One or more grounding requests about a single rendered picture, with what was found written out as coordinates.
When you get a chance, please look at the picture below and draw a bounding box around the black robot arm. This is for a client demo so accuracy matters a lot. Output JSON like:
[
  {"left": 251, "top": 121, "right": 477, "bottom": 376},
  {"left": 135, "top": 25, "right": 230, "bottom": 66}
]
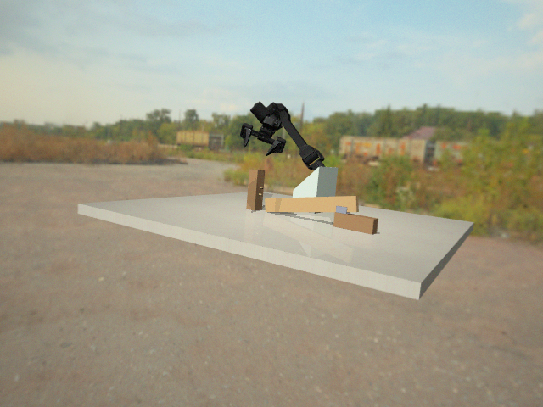
[{"left": 250, "top": 101, "right": 325, "bottom": 171}]

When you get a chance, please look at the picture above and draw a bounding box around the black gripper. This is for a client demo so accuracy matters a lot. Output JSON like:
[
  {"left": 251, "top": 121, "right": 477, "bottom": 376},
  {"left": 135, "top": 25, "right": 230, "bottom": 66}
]
[{"left": 240, "top": 123, "right": 286, "bottom": 156}]

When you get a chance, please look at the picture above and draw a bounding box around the long tan wooden plank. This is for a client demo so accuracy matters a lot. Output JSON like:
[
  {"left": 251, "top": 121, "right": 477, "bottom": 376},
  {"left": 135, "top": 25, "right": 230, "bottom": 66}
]
[{"left": 265, "top": 196, "right": 359, "bottom": 212}]

